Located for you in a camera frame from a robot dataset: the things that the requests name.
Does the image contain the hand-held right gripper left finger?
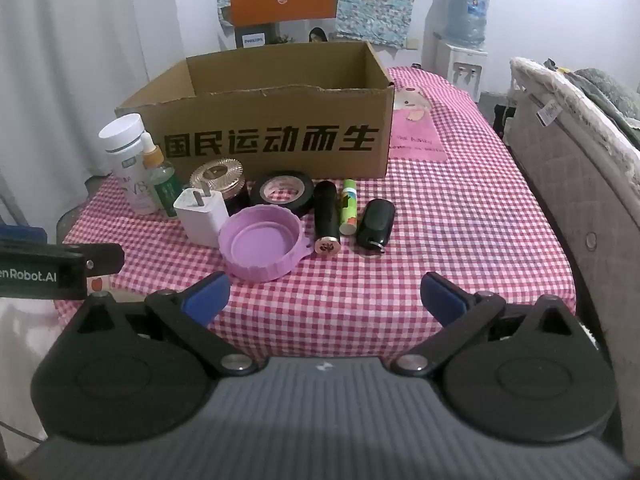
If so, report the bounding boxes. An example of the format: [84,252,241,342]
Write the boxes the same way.
[75,271,258,378]

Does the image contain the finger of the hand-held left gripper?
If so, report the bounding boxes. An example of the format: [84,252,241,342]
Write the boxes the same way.
[82,243,125,278]

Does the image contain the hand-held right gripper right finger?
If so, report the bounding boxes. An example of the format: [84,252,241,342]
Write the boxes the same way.
[392,271,576,378]

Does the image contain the purple plastic bowl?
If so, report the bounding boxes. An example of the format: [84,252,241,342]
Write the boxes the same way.
[220,204,315,282]

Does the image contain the white charger plug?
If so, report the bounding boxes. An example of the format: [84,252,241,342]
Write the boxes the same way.
[173,186,232,248]

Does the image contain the white plastic bottle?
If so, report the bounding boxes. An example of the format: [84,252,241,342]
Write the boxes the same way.
[98,114,153,215]

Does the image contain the brown cardboard box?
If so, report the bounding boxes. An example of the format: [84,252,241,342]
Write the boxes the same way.
[115,41,396,181]

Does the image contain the red checkered tablecloth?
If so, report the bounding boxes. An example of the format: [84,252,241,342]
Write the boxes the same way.
[54,66,578,356]

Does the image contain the green dropper bottle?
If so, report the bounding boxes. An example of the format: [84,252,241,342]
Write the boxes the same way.
[140,132,183,218]

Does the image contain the black car key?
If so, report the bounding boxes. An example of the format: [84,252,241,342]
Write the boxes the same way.
[355,199,397,256]

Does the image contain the black tape roll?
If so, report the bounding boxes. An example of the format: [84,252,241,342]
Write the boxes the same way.
[249,172,315,218]

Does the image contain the gold-lidded cosmetic jar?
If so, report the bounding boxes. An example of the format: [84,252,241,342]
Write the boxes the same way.
[190,159,247,213]

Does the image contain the green lip balm tube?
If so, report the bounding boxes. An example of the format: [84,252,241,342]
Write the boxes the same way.
[339,178,362,236]

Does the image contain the black lipstick tube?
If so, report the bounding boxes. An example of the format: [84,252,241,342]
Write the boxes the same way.
[313,180,343,256]

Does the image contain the grey quilted mattress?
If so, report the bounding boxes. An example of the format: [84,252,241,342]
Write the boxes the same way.
[502,57,640,461]

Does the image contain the white curtain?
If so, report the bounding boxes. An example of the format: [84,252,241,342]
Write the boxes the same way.
[0,0,221,221]

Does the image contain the white fleece mattress pad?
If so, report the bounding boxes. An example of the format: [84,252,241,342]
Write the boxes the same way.
[510,57,640,186]

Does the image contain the grey blanket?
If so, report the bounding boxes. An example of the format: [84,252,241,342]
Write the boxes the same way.
[570,67,640,131]

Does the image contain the blue water jug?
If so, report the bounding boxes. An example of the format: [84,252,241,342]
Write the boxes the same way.
[442,0,493,51]

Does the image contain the orange and white product box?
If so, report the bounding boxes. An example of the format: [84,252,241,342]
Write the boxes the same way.
[219,0,343,51]

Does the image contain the patterned wall cloth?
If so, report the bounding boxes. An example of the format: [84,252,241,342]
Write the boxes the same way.
[216,0,436,50]

